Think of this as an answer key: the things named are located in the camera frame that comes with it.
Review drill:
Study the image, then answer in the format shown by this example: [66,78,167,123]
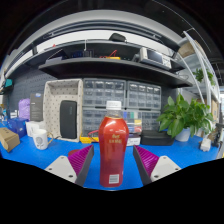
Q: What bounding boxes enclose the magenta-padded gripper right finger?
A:
[132,145,182,187]

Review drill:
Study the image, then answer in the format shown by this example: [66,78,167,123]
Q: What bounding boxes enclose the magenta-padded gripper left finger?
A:
[44,144,95,187]

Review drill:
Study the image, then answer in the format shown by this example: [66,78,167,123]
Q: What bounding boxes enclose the red drink bottle white cap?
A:
[98,100,130,188]

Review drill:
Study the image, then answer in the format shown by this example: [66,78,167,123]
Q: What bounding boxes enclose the black case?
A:
[140,129,175,147]

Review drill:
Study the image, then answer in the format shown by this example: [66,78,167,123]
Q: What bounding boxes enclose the yellow multimeter red leads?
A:
[79,130,100,144]

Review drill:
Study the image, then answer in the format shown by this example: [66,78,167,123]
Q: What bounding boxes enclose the black box white label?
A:
[126,133,142,147]

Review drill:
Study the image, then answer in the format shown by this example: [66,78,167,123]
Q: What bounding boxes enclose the black pouch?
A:
[59,100,78,140]

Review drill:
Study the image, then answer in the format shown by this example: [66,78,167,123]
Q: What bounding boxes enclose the grey small-parts drawer cabinet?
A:
[81,107,108,137]
[126,80,162,111]
[82,77,127,108]
[141,110,162,132]

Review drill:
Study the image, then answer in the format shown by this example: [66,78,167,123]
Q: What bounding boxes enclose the white adapter block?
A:
[199,137,212,153]

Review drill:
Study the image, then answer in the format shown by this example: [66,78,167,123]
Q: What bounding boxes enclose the clear organiser box colourful contents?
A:
[123,111,144,135]

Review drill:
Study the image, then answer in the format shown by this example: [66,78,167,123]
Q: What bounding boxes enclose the green potted plant white pot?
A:
[156,93,215,143]

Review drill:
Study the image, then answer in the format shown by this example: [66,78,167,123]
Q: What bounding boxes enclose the white polka-dot bin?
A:
[43,78,84,143]

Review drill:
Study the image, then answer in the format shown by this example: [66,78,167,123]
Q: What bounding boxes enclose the brown cardboard box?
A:
[0,127,21,153]

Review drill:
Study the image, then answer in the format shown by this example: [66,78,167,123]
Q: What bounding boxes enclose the blue box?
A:
[7,117,28,138]

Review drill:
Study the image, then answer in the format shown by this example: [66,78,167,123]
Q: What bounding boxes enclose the dark grey flat box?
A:
[29,92,44,122]

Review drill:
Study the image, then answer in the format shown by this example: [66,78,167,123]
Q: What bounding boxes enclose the purple plastic bag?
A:
[18,98,32,120]

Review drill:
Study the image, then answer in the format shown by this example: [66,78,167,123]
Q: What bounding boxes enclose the white shelf rack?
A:
[176,30,223,114]

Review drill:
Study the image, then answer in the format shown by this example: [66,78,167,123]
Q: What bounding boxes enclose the teal object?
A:
[3,78,14,89]

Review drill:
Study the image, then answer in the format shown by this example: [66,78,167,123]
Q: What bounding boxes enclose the black shelf unit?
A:
[4,31,194,89]

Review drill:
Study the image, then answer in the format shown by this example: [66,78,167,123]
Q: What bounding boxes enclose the white mug gold handle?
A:
[32,128,54,151]

